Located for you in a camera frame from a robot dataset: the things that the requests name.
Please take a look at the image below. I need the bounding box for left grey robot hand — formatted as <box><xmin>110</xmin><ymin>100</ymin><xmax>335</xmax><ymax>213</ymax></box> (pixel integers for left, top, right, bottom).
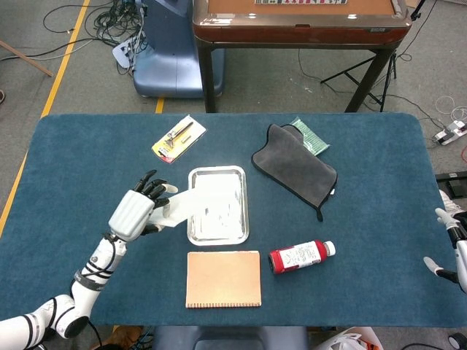
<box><xmin>108</xmin><ymin>169</ymin><xmax>179</xmax><ymax>243</ymax></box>

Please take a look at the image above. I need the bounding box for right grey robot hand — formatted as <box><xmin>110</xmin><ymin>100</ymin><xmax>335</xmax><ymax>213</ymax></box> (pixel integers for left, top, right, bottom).
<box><xmin>422</xmin><ymin>207</ymin><xmax>467</xmax><ymax>295</ymax></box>

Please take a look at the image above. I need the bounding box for stainless steel tray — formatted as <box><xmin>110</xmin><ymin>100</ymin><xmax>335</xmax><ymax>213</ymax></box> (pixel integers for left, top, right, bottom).
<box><xmin>186</xmin><ymin>166</ymin><xmax>250</xmax><ymax>246</ymax></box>

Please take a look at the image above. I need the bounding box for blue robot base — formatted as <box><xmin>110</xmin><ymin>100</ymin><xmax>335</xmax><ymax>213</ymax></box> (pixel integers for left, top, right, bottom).
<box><xmin>131</xmin><ymin>0</ymin><xmax>225</xmax><ymax>99</ymax></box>

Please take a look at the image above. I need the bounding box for black floor pedal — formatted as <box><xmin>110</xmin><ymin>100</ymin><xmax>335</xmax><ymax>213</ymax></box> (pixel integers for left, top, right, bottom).
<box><xmin>436</xmin><ymin>171</ymin><xmax>467</xmax><ymax>200</ymax></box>

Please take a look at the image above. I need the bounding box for razor in yellow blister pack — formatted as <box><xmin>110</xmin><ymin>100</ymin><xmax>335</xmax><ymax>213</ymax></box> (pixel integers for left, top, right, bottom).
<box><xmin>151</xmin><ymin>114</ymin><xmax>207</xmax><ymax>165</ymax></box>

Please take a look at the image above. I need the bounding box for blue felt table cover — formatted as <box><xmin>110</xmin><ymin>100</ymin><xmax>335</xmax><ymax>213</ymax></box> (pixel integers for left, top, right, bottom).
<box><xmin>0</xmin><ymin>112</ymin><xmax>467</xmax><ymax>327</ymax></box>

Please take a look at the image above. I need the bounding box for tan spiral notebook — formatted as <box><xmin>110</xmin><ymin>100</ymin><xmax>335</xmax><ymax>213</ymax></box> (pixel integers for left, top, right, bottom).
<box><xmin>185</xmin><ymin>250</ymin><xmax>263</xmax><ymax>309</ymax></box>

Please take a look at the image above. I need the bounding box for white plastic bag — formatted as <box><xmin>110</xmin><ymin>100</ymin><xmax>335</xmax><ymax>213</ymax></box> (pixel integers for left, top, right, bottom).
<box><xmin>320</xmin><ymin>326</ymin><xmax>384</xmax><ymax>350</ymax></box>

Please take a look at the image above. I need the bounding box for dark blue robot torso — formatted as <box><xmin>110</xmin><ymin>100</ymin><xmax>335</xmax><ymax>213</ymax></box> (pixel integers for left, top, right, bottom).
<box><xmin>152</xmin><ymin>325</ymin><xmax>309</xmax><ymax>350</ymax></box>

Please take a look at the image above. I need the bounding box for white power strip with plugs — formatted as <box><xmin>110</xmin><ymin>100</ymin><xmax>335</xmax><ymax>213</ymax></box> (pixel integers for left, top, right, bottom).
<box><xmin>112</xmin><ymin>38</ymin><xmax>138</xmax><ymax>70</ymax></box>

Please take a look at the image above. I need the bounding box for red juice bottle white cap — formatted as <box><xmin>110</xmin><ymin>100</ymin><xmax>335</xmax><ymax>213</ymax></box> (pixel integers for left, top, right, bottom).
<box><xmin>268</xmin><ymin>239</ymin><xmax>337</xmax><ymax>276</ymax></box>

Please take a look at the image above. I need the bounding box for grey microfiber cloth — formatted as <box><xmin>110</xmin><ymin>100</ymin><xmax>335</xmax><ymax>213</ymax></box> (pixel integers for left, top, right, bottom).
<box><xmin>250</xmin><ymin>123</ymin><xmax>339</xmax><ymax>222</ymax></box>

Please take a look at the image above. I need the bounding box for green striped packet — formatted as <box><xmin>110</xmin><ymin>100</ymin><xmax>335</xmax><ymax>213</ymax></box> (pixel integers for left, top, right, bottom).
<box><xmin>290</xmin><ymin>116</ymin><xmax>331</xmax><ymax>157</ymax></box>

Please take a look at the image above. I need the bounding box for wooden pole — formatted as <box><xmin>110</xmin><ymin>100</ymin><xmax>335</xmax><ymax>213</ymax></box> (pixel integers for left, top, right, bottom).
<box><xmin>0</xmin><ymin>39</ymin><xmax>54</xmax><ymax>77</ymax></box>

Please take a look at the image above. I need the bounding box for brown mahjong table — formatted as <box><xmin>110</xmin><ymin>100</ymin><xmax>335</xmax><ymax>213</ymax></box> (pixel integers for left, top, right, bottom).
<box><xmin>192</xmin><ymin>0</ymin><xmax>413</xmax><ymax>113</ymax></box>

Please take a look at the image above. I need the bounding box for mahjong tile row with faces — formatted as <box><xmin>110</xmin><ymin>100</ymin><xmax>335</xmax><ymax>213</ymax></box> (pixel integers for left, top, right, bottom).
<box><xmin>254</xmin><ymin>0</ymin><xmax>348</xmax><ymax>6</ymax></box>

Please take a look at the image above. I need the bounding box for white power strip with red switch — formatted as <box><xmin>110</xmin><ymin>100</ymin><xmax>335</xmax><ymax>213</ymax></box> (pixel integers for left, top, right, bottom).
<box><xmin>433</xmin><ymin>120</ymin><xmax>467</xmax><ymax>146</ymax></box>

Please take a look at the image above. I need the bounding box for black floor cable bundle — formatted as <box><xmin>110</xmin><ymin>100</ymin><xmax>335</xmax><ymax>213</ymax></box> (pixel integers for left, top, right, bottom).
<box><xmin>42</xmin><ymin>0</ymin><xmax>147</xmax><ymax>48</ymax></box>

